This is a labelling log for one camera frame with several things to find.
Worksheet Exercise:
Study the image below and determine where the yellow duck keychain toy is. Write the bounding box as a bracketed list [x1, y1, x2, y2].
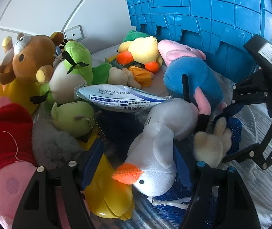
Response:
[83, 133, 136, 221]

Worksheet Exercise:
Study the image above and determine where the white goose plush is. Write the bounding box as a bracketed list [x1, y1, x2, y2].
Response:
[112, 98, 199, 197]

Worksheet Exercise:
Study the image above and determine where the yellow duck green-hat plush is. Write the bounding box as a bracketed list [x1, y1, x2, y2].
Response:
[116, 30, 163, 73]

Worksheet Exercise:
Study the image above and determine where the small cream plush figure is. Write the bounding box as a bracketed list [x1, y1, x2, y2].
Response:
[193, 117, 232, 168]

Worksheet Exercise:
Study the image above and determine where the blue-shirt pink pig plush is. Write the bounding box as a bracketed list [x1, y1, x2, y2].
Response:
[157, 39, 227, 134]

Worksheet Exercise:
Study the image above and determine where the grey fluffy plush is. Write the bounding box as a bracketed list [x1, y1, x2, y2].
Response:
[32, 119, 83, 170]

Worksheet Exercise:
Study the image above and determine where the brown deer plush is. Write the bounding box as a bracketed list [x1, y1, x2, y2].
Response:
[0, 32, 26, 78]

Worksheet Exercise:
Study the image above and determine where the brown bear plush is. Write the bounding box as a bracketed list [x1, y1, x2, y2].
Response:
[0, 31, 65, 85]

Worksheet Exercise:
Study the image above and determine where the blue plastic storage crate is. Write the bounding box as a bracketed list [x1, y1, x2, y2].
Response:
[127, 0, 272, 83]

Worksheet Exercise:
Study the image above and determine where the yellow plush body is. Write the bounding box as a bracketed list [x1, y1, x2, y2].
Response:
[0, 79, 40, 115]

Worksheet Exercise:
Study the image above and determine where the orange yellow fabric piece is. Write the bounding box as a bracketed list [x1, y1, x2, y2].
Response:
[122, 66, 154, 90]

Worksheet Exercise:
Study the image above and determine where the red-dress pink pig plush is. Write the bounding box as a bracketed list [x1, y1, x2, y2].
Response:
[0, 98, 37, 228]

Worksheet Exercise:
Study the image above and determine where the white blue wipes packet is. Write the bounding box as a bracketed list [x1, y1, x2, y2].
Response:
[75, 84, 172, 113]

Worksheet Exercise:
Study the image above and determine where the white wall socket strip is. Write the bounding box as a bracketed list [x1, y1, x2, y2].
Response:
[63, 25, 84, 41]

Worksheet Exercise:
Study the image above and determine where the small green frog keychain plush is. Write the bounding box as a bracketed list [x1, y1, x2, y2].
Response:
[51, 101, 106, 140]

